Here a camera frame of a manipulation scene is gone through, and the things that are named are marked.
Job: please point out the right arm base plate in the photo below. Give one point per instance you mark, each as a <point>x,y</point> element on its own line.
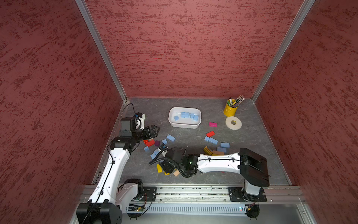
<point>237,194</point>

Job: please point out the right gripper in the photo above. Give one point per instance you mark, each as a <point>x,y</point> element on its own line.
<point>166,167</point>

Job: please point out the long blue block right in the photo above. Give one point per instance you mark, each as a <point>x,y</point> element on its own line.
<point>213,141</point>

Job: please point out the long blue block left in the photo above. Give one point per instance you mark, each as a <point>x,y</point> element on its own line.
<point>171,138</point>

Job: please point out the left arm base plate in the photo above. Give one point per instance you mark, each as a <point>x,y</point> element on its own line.
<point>148,193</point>

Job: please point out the red block right cluster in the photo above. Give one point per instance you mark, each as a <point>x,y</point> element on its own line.
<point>210,134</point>

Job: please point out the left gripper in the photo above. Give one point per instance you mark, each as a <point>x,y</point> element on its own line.
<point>154,134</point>

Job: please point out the white tape roll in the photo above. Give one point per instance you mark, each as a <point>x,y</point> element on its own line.
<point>233,123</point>

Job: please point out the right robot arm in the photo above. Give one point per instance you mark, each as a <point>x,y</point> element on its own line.
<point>250,165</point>

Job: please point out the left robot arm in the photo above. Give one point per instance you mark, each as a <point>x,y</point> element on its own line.
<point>107,202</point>

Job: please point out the striped yellow block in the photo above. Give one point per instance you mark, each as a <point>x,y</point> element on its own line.
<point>207,151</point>

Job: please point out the long blue block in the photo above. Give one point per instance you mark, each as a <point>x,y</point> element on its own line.
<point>171,138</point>
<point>213,141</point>

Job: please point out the yellow pen holder can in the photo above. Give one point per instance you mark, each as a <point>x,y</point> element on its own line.
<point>230,108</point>

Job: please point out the long red block left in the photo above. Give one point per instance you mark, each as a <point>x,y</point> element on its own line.
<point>150,143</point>

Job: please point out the pens in can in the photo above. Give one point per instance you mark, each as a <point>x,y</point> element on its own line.
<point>237,100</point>

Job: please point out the magenta flat block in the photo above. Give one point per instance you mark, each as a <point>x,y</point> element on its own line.
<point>212,124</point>

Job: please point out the white plastic tray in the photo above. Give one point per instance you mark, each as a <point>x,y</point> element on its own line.
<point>188,117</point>

